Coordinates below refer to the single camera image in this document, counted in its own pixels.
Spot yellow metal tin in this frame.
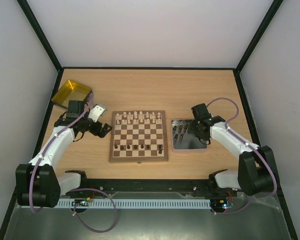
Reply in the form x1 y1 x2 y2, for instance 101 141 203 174
51 80 93 110

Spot white slotted cable duct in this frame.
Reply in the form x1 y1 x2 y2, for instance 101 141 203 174
55 198 211 210

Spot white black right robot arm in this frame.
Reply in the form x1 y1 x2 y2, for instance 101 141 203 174
188 103 278 196

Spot black enclosure frame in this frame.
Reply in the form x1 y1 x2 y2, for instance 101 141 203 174
0 0 298 240

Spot silver metal tin tray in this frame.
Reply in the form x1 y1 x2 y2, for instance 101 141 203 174
170 118 208 152

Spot wooden chess board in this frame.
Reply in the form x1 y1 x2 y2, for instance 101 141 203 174
108 110 169 163

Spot dark rook piece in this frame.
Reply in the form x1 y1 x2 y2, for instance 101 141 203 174
158 144 163 154

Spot left control circuit board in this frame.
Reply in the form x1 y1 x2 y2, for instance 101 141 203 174
71 197 94 207

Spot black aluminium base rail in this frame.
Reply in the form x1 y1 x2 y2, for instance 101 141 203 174
16 177 281 198

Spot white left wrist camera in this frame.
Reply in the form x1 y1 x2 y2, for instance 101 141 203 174
88 104 107 123

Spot right control circuit board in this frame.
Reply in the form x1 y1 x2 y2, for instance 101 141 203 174
210 198 234 210

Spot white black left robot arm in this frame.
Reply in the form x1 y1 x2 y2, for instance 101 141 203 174
15 100 112 213

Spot control circuit board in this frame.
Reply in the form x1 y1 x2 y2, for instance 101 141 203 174
210 198 234 210
71 197 94 207

